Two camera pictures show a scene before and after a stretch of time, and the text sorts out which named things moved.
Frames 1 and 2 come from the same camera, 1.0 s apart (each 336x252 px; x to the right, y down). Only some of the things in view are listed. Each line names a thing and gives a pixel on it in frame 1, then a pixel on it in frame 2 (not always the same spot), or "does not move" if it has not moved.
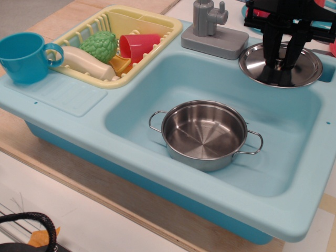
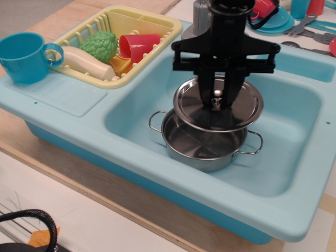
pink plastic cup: (134, 45) does not move
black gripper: (275, 18) → (227, 50)
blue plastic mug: (26, 56) does not move
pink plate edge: (333, 48) does not move
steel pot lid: (252, 64) → (189, 107)
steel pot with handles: (205, 135) does not move
